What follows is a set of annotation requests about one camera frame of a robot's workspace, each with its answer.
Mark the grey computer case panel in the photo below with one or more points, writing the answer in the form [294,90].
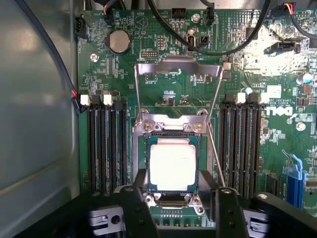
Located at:
[32,99]

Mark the silver can capacitor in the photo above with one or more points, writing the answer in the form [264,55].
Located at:
[304,78]

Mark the blue expansion slot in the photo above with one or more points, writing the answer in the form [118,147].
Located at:
[296,181]

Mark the black board edge connector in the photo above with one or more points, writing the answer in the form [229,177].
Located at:
[79,26]

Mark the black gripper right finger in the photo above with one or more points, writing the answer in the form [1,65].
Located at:
[225,213]

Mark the silver coin cell battery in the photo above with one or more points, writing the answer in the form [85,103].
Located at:
[119,41]

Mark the thin metal locking lever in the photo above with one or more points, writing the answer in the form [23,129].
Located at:
[218,158]

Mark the green Dell motherboard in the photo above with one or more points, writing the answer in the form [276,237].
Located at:
[178,89]

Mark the silver board screw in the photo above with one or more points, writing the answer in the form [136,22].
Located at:
[94,57]
[300,126]
[196,17]

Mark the black SATA port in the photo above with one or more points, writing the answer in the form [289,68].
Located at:
[284,47]

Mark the metal CPU socket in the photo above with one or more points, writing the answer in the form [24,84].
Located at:
[139,153]

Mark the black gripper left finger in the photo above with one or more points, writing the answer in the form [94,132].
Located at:
[138,213]

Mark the metal socket cover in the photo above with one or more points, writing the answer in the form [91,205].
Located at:
[178,65]

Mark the short black expansion slot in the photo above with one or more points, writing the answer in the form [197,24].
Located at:
[272,184]

